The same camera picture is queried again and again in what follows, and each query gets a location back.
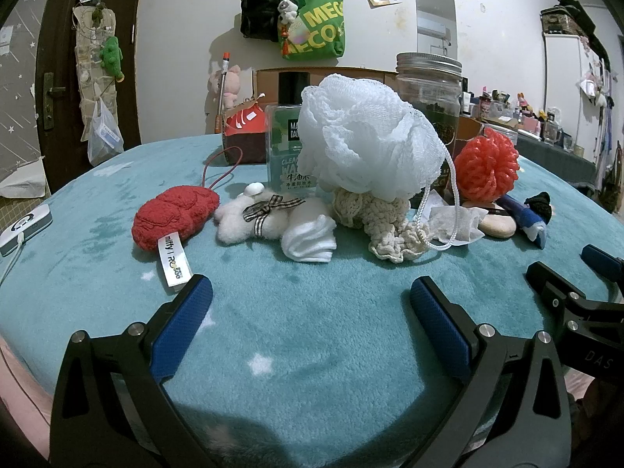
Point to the white cloth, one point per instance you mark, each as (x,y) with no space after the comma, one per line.
(309,237)

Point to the large glass jar metal lid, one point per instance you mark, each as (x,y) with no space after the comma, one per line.
(433,84)

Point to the white fluffy bunny scrunchie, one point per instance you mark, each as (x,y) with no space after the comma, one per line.
(258,212)

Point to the cardboard box red lining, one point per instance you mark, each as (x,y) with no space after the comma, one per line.
(245,124)

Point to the white wardrobe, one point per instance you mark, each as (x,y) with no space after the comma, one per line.
(574,83)

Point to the green cleanser bottle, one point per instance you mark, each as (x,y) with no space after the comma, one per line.
(282,141)

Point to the cream knitted scrunchie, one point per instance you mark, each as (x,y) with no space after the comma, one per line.
(392,237)

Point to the white charger device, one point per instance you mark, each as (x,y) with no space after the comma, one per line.
(27,227)

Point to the green tote bag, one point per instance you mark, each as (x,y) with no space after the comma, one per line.
(317,33)

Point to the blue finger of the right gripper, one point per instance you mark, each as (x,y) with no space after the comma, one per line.
(571,311)
(607,266)

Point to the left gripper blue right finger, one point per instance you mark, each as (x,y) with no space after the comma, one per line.
(447,326)

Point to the red mesh bath pouf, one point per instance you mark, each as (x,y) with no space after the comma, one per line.
(487,167)

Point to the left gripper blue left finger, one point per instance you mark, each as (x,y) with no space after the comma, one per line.
(174,325)

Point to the dark cloth side table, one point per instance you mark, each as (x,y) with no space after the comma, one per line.
(567,166)

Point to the white mesh bath pouf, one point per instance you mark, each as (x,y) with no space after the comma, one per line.
(358,134)

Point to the red knitted pouch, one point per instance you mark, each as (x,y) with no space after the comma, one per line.
(165,222)

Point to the green plush toy on door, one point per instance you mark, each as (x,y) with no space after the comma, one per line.
(111,58)

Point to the hanging organizer on door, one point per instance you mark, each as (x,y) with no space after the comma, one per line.
(94,83)

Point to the pink plush on wall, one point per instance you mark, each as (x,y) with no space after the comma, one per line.
(232,86)

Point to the black fluffy pompom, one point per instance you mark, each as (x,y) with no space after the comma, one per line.
(541,205)

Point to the wall mirror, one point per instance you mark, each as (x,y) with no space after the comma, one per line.
(437,27)

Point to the mop handle orange tip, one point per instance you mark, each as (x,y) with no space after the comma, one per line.
(222,80)

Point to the translucent white sachet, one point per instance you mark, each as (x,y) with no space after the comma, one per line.
(456,225)

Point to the beige powder puff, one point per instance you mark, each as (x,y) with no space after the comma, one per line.
(497,223)

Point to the black bag on wall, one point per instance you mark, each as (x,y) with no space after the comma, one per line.
(259,19)

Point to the white panda plush keychain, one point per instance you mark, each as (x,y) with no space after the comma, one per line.
(288,12)

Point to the plastic bag on door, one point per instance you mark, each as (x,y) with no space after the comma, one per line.
(105,140)

